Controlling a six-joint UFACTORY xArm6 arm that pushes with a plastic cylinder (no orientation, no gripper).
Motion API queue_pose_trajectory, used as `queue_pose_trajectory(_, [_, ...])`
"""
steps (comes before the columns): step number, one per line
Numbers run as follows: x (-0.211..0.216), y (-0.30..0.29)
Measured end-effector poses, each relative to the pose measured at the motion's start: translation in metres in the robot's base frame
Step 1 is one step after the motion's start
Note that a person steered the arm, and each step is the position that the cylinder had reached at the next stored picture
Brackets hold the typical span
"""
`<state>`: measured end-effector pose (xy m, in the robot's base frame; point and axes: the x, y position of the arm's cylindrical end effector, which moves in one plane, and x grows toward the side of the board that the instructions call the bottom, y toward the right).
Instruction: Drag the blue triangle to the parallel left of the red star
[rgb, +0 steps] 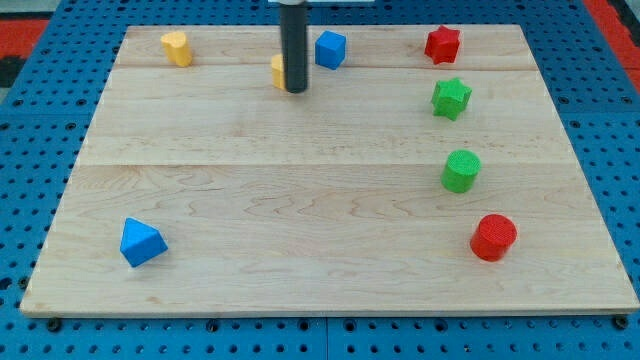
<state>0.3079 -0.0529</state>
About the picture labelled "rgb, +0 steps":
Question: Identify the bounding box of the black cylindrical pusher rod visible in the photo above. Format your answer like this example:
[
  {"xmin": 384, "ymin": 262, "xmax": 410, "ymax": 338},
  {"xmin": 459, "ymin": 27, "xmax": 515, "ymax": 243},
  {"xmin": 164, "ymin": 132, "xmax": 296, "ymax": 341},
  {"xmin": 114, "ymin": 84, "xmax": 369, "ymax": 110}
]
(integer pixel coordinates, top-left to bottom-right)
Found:
[{"xmin": 279, "ymin": 0, "xmax": 308, "ymax": 93}]

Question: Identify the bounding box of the blue triangle block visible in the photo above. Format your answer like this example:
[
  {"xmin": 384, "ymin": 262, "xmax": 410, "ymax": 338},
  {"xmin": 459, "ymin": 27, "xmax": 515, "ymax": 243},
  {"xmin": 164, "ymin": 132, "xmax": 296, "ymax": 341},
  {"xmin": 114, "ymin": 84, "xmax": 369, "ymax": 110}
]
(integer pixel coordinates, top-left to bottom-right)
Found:
[{"xmin": 120, "ymin": 218, "xmax": 168, "ymax": 267}]

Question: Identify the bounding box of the red star block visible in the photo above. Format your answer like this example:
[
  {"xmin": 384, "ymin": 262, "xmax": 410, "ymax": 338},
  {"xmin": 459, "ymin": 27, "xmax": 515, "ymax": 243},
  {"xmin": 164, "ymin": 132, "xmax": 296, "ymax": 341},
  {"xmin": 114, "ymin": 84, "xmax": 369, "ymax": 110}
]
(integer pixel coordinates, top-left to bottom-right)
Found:
[{"xmin": 424, "ymin": 25, "xmax": 461, "ymax": 65}]

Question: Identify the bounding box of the green star block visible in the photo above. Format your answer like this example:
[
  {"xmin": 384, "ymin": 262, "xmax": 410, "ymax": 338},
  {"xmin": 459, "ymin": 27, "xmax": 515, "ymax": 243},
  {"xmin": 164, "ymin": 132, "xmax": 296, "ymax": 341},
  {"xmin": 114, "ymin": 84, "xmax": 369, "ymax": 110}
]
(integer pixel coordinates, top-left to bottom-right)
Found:
[{"xmin": 431, "ymin": 78, "xmax": 472, "ymax": 121}]

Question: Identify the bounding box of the blue cube block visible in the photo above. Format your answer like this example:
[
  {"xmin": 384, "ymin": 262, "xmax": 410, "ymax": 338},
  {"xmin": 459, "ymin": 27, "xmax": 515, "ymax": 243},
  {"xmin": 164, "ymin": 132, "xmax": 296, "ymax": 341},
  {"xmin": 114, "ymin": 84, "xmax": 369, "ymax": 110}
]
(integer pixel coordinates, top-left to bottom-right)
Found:
[{"xmin": 315, "ymin": 30, "xmax": 347, "ymax": 70}]

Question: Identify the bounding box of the yellow block behind rod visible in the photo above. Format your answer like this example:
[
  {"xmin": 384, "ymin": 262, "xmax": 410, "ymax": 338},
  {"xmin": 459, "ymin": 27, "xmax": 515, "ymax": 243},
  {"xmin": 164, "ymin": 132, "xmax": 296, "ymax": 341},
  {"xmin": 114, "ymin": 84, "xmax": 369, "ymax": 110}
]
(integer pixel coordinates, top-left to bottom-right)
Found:
[{"xmin": 271, "ymin": 54, "xmax": 286, "ymax": 90}]

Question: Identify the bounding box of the yellow heart block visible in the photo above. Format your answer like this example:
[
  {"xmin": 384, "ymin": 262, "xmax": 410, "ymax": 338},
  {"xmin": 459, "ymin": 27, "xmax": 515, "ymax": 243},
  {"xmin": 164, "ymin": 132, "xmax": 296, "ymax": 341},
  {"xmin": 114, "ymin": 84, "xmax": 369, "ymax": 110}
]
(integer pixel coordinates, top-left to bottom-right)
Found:
[{"xmin": 160, "ymin": 31, "xmax": 193, "ymax": 67}]

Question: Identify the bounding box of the light wooden board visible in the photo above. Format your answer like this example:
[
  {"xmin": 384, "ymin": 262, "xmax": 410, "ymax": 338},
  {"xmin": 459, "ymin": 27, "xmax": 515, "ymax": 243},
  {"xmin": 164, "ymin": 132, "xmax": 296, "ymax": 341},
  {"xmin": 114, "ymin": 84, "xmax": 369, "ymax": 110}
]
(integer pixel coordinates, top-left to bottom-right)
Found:
[{"xmin": 20, "ymin": 25, "xmax": 639, "ymax": 318}]

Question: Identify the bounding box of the green cylinder block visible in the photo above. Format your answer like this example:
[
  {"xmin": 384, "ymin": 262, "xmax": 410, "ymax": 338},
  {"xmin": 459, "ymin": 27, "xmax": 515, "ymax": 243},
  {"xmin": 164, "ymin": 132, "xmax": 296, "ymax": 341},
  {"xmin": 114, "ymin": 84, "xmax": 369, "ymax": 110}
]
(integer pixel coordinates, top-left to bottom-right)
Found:
[{"xmin": 440, "ymin": 149, "xmax": 482, "ymax": 193}]

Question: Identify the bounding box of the red cylinder block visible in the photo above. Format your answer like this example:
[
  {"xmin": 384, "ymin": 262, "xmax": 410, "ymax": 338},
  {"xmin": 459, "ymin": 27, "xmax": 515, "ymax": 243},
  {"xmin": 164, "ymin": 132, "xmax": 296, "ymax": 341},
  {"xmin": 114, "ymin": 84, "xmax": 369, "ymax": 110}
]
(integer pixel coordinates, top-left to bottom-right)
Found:
[{"xmin": 470, "ymin": 214, "xmax": 518, "ymax": 262}]

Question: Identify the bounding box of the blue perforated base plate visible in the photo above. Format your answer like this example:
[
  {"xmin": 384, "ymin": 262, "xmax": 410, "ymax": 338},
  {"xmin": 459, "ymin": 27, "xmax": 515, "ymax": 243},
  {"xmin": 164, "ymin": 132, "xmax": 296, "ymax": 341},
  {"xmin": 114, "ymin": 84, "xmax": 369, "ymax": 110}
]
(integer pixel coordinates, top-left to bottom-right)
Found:
[{"xmin": 1, "ymin": 1, "xmax": 639, "ymax": 359}]

